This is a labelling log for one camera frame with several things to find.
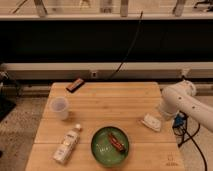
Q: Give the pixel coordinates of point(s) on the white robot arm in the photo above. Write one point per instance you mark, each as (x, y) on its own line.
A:
(180, 97)

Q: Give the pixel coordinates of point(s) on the dark chocolate bar wrapper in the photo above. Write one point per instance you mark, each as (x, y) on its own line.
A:
(75, 85)

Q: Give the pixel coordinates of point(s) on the green bowl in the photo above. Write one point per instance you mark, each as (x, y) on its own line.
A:
(102, 150)

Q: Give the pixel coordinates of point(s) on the brown snack bar in bowl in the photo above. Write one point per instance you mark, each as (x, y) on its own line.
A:
(115, 143)

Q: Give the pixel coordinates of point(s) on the white plastic bottle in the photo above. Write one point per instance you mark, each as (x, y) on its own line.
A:
(67, 145)

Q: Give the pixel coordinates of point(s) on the blue connector box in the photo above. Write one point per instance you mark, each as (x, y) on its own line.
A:
(179, 120)

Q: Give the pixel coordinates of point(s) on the wall power outlet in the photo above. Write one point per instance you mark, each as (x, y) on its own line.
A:
(94, 74)

